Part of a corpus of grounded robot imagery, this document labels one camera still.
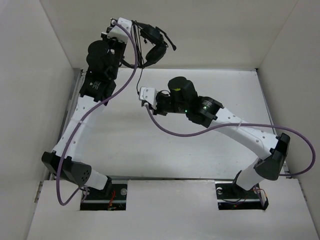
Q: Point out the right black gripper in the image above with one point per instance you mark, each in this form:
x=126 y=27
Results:
x=158 y=109

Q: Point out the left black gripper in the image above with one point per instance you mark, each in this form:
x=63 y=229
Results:
x=104 y=36

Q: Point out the black headphones with cable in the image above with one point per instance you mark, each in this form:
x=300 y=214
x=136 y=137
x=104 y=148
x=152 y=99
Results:
x=159 y=40

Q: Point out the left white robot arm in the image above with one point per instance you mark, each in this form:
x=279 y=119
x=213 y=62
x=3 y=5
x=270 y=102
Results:
x=65 y=161

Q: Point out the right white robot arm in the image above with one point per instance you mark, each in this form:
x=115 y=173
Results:
x=271 y=149

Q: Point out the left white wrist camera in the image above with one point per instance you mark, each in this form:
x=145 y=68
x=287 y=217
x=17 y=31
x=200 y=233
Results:
x=120 y=29

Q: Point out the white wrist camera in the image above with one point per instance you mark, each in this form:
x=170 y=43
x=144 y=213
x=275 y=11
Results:
x=147 y=96
x=120 y=29

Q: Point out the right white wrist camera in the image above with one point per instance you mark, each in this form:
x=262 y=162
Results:
x=147 y=96

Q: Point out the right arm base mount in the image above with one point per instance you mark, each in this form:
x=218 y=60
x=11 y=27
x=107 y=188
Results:
x=232 y=197

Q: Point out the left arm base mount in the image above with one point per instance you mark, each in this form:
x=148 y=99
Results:
x=116 y=200

